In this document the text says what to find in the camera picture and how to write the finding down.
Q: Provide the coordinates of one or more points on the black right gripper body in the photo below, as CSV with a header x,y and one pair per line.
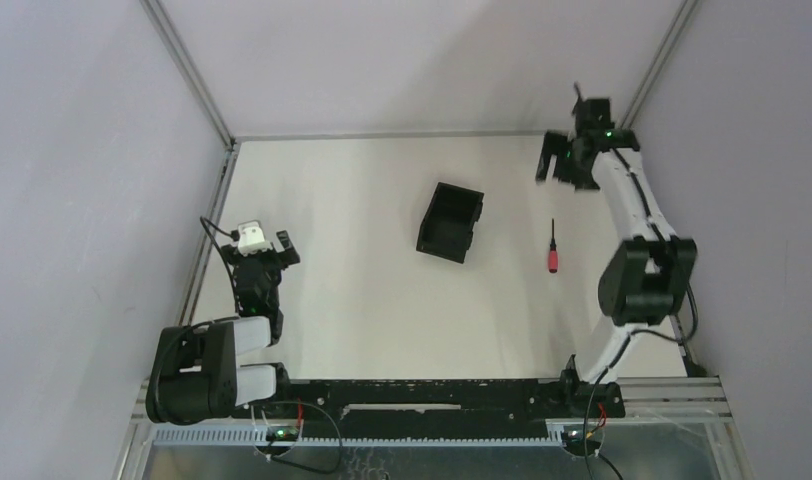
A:
x,y
581,174

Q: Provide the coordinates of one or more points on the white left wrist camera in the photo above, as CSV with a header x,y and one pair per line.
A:
x,y
251,239

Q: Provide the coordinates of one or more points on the red handled screwdriver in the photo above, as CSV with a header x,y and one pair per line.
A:
x,y
553,257

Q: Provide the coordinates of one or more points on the left circuit board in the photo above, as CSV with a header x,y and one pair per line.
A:
x,y
282,434

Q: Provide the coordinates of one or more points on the black plastic bin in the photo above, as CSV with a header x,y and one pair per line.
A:
x,y
447,228

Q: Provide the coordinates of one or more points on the right circuit board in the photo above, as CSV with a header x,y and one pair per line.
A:
x,y
577,437

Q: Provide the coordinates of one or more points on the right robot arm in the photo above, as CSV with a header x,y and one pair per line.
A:
x,y
647,278

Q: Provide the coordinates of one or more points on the aluminium frame rail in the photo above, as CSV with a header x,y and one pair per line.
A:
x,y
213,211

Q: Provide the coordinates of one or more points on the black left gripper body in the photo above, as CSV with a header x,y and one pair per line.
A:
x,y
273,254

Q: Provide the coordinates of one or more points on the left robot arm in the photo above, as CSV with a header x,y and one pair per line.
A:
x,y
197,373

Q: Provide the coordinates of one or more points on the circuit board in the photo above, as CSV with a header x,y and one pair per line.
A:
x,y
577,437
282,434

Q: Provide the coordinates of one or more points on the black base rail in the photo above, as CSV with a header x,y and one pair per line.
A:
x,y
417,410

